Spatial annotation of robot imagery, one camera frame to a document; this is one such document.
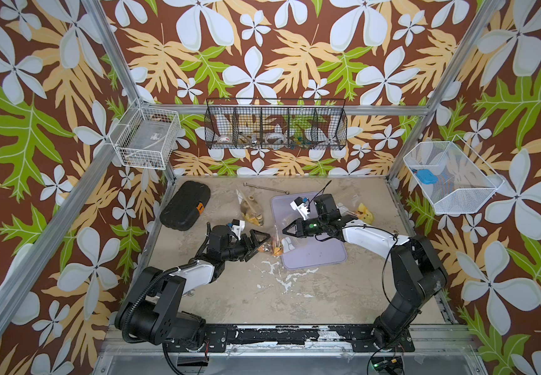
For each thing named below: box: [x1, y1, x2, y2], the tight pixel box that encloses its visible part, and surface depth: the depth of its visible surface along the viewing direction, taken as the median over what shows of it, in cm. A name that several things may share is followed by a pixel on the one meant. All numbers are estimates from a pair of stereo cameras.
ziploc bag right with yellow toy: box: [336, 202, 376, 226], surface depth 103 cm
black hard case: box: [159, 180, 212, 232], surface depth 104 cm
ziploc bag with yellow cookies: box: [257, 225, 284, 258], surface depth 90 cm
